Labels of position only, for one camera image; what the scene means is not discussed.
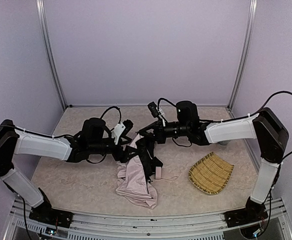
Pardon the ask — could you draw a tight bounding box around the left aluminium corner post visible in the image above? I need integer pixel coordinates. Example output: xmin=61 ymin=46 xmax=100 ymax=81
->
xmin=36 ymin=0 xmax=68 ymax=111

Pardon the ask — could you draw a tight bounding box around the white and blue cup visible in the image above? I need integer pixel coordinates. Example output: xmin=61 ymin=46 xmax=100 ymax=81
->
xmin=218 ymin=140 xmax=231 ymax=146

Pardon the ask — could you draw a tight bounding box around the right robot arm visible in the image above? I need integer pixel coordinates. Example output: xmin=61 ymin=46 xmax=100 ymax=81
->
xmin=139 ymin=100 xmax=289 ymax=226

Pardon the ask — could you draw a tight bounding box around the woven bamboo tray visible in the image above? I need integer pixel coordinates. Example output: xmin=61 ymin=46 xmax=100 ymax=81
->
xmin=188 ymin=151 xmax=234 ymax=195

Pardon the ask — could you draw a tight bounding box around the aluminium corner post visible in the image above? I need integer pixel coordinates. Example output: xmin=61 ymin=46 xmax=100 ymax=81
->
xmin=36 ymin=0 xmax=68 ymax=111
xmin=227 ymin=0 xmax=258 ymax=112

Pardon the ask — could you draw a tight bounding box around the right aluminium corner post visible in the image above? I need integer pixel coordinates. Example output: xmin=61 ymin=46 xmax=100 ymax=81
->
xmin=227 ymin=0 xmax=258 ymax=112

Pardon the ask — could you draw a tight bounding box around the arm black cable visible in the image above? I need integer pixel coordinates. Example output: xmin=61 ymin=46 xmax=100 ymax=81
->
xmin=99 ymin=106 xmax=123 ymax=126
xmin=258 ymin=90 xmax=292 ymax=161

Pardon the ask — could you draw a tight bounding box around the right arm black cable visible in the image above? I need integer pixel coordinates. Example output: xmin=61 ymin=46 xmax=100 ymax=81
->
xmin=258 ymin=90 xmax=292 ymax=161

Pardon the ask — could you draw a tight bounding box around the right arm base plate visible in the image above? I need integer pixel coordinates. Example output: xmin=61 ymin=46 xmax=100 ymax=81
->
xmin=224 ymin=208 xmax=269 ymax=228

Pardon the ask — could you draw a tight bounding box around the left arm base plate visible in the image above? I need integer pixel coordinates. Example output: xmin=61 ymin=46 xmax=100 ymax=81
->
xmin=29 ymin=208 xmax=74 ymax=229

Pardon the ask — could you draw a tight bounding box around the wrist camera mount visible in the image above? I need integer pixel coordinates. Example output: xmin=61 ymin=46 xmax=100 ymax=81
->
xmin=147 ymin=101 xmax=167 ymax=127
xmin=110 ymin=119 xmax=134 ymax=145

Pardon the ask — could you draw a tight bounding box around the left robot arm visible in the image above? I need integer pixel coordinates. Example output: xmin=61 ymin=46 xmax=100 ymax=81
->
xmin=0 ymin=117 xmax=134 ymax=224

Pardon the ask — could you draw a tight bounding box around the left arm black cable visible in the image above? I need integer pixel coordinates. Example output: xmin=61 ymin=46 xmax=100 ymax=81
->
xmin=99 ymin=106 xmax=123 ymax=126

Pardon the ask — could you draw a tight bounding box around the pink and black folding umbrella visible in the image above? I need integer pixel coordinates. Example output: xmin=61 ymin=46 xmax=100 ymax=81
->
xmin=115 ymin=134 xmax=163 ymax=210

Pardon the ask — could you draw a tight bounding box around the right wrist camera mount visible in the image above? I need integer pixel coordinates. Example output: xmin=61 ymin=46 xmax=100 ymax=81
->
xmin=147 ymin=101 xmax=167 ymax=127

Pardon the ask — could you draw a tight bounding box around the aluminium front rail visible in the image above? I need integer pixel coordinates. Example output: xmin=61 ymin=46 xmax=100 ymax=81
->
xmin=0 ymin=198 xmax=292 ymax=240

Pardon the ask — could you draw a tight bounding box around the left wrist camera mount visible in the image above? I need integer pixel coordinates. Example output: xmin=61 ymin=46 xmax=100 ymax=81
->
xmin=110 ymin=119 xmax=134 ymax=145

